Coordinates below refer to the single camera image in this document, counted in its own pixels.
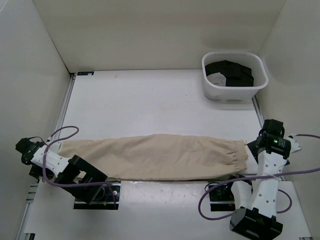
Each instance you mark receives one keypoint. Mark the black trousers in basket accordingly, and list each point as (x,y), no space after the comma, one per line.
(229,74)

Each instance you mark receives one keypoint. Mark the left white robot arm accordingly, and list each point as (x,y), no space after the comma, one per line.
(60,170)

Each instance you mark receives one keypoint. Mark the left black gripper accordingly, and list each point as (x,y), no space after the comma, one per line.
(36,172)

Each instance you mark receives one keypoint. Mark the beige trousers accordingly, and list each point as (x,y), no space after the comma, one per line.
(161,157)

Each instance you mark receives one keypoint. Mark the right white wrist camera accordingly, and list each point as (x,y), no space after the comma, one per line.
(295,146)

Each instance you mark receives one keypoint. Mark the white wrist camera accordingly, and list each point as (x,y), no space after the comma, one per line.
(295,146)
(54,147)

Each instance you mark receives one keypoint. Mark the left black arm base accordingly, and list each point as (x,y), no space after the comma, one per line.
(106,199)

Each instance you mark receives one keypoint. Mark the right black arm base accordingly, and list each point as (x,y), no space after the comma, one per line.
(222,199)

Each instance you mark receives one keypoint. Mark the small blue label sticker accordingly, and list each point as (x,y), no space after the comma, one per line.
(85,73)

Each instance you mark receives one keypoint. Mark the white plastic basket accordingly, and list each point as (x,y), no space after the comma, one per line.
(234,93)

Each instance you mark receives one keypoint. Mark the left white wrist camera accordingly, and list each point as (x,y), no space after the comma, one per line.
(54,147)

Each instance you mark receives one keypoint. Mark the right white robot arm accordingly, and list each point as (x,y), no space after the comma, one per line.
(255,214)

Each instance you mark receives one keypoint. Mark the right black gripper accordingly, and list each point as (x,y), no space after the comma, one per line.
(251,146)

